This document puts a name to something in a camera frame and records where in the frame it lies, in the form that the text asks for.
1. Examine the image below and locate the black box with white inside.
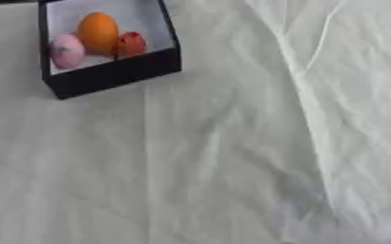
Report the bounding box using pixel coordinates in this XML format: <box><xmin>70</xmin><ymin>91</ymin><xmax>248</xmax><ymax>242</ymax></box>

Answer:
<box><xmin>35</xmin><ymin>0</ymin><xmax>184</xmax><ymax>101</ymax></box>

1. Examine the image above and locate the red toy fruit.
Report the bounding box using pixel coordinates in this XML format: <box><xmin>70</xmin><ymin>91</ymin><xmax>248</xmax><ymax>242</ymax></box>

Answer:
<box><xmin>112</xmin><ymin>30</ymin><xmax>149</xmax><ymax>60</ymax></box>

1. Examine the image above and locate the orange toy fruit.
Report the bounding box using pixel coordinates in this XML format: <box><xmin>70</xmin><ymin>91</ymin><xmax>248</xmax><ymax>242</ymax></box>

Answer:
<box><xmin>73</xmin><ymin>11</ymin><xmax>121</xmax><ymax>56</ymax></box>

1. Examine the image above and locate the pink toy peach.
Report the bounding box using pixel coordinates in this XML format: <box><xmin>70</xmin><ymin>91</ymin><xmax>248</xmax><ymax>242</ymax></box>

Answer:
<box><xmin>49</xmin><ymin>33</ymin><xmax>88</xmax><ymax>71</ymax></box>

